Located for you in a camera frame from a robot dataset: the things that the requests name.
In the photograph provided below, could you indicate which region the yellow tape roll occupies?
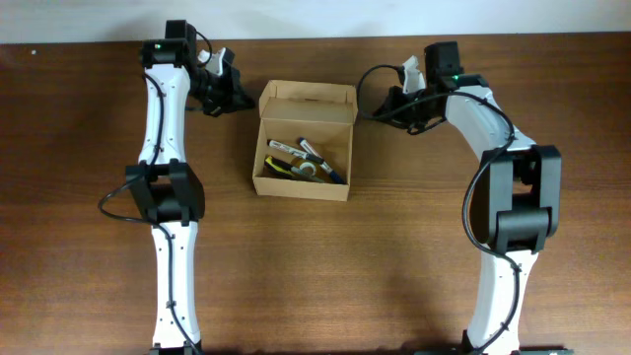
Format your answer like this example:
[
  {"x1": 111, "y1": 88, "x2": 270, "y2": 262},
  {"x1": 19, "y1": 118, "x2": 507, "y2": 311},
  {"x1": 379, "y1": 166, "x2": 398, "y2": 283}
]
[{"x1": 300, "y1": 161, "x2": 317, "y2": 177}]

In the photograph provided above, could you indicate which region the brown cardboard box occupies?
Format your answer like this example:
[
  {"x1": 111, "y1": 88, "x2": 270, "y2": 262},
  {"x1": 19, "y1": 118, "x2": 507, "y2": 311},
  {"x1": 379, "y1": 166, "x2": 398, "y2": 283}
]
[{"x1": 252, "y1": 80, "x2": 358, "y2": 201}]

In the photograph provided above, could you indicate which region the black capped whiteboard marker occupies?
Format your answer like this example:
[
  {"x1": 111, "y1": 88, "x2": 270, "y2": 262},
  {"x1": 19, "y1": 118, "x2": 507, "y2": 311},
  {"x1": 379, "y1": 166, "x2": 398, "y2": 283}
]
[{"x1": 268, "y1": 140, "x2": 324, "y2": 165}]

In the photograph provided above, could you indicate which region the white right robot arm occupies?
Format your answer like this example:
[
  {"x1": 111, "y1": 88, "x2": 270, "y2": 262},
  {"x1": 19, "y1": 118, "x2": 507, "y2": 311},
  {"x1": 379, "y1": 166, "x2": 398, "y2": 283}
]
[{"x1": 369, "y1": 41, "x2": 562, "y2": 354}]

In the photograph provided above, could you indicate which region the dark grey ballpoint pen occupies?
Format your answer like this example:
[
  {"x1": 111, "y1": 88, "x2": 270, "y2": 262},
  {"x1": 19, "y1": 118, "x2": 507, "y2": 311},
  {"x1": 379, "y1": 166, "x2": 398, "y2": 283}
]
[{"x1": 266, "y1": 157, "x2": 324, "y2": 183}]

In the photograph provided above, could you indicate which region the yellow highlighter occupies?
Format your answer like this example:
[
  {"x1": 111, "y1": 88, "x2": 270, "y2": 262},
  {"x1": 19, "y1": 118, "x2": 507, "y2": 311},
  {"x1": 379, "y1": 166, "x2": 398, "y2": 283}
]
[{"x1": 264, "y1": 156, "x2": 296, "y2": 179}]

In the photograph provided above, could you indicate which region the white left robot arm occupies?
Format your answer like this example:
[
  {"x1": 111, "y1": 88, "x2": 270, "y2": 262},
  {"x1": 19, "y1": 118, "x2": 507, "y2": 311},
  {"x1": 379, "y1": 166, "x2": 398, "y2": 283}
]
[{"x1": 125, "y1": 20, "x2": 255, "y2": 354}]

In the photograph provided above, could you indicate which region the blue capped whiteboard marker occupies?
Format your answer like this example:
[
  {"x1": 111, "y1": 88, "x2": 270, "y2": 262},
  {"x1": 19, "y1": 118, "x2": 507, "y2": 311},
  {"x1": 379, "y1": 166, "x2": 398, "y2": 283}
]
[{"x1": 298, "y1": 137, "x2": 345, "y2": 184}]

